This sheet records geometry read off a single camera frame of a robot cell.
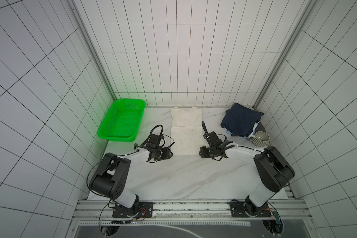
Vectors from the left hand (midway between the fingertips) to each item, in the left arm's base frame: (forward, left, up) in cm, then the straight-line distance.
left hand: (169, 157), depth 90 cm
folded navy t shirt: (+25, -50, +6) cm, 56 cm away
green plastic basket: (+31, +38, -2) cm, 49 cm away
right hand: (+4, -21, 0) cm, 21 cm away
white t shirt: (+19, -12, 0) cm, 23 cm away
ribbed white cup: (+13, -62, +2) cm, 63 cm away
